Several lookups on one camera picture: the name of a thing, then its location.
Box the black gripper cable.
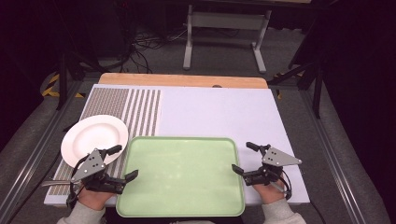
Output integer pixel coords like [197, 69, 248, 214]
[65, 153, 92, 209]
[276, 169, 293, 201]

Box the aluminium floor rail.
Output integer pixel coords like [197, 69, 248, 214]
[299, 89, 368, 224]
[0, 79, 86, 224]

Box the white mat with striped patch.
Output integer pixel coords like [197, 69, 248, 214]
[43, 83, 311, 208]

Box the bundle of black floor cables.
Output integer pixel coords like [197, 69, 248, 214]
[113, 26, 189, 75]

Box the black tripod stand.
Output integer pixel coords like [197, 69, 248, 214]
[267, 29, 329, 119]
[55, 50, 106, 111]

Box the yellow black hazard tape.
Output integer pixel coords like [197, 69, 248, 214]
[41, 73, 86, 99]

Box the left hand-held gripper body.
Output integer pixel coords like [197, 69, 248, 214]
[41, 148, 127, 195]

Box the white plate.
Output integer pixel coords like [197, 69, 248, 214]
[60, 114, 129, 169]

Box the green tray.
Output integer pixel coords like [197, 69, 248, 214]
[115, 135, 247, 218]

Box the person's left hand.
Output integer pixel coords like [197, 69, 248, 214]
[77, 186, 117, 212]

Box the grey metal stand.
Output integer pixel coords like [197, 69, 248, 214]
[182, 4, 273, 75]

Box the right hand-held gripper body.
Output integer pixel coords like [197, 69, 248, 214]
[242, 147, 303, 191]

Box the person's right hand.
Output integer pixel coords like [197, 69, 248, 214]
[251, 181, 288, 205]

